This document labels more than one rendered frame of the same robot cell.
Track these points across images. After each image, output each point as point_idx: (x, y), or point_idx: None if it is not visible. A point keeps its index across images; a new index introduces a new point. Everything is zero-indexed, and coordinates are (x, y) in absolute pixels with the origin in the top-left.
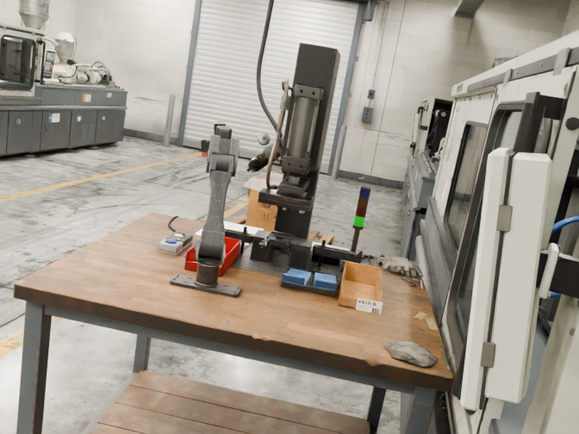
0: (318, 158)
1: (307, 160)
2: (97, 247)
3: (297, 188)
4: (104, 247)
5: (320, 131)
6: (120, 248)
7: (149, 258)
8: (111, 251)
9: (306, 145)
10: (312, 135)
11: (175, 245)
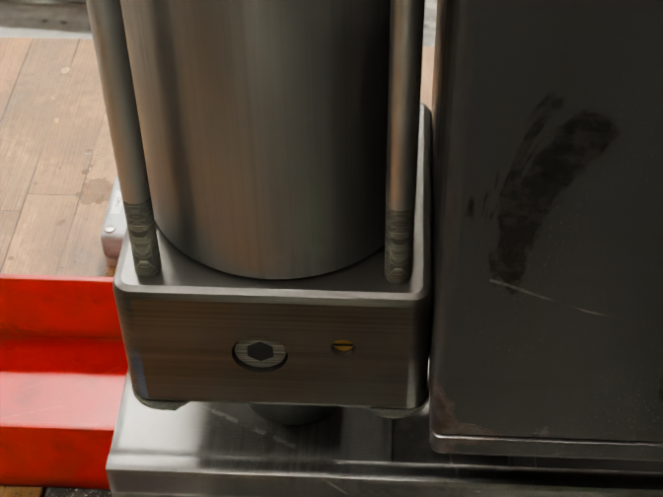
0: (555, 359)
1: (114, 274)
2: (61, 64)
3: (113, 435)
4: (73, 76)
5: (455, 33)
6: (90, 109)
7: (5, 205)
8: (41, 100)
9: (148, 119)
10: (196, 34)
11: (105, 227)
